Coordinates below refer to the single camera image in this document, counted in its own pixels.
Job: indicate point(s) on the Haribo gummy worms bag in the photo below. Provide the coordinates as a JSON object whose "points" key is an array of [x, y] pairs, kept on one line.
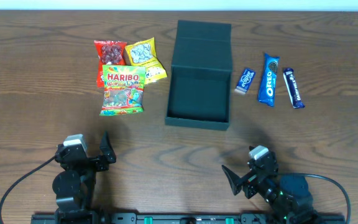
{"points": [[123, 89]]}

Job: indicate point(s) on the blue Eclipse mints box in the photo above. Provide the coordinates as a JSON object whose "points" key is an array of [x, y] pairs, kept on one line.
{"points": [[245, 81]]}

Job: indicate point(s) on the yellow Hacks candy bag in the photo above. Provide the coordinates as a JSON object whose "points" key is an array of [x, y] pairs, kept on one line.
{"points": [[143, 54]]}

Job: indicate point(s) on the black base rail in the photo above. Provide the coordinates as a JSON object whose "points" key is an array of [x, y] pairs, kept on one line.
{"points": [[132, 218]]}

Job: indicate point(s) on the red Hacks candy bag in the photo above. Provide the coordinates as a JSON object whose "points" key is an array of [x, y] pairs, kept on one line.
{"points": [[109, 53]]}

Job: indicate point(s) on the purple Dairy Milk bar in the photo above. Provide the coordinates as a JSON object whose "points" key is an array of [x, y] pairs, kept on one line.
{"points": [[292, 87]]}

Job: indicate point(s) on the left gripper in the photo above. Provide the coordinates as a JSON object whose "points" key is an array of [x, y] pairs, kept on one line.
{"points": [[89, 159]]}

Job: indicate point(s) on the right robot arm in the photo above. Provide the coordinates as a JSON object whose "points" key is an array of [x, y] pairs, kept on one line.
{"points": [[288, 196]]}

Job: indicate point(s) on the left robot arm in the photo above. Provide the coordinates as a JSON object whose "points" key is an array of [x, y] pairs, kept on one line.
{"points": [[74, 187]]}

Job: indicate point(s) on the dark green box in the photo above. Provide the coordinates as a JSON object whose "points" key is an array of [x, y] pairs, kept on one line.
{"points": [[200, 86]]}

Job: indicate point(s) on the blue Oreo cookie pack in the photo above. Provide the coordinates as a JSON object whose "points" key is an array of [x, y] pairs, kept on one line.
{"points": [[268, 82]]}

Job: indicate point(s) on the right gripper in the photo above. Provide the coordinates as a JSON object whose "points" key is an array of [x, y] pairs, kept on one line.
{"points": [[253, 180]]}

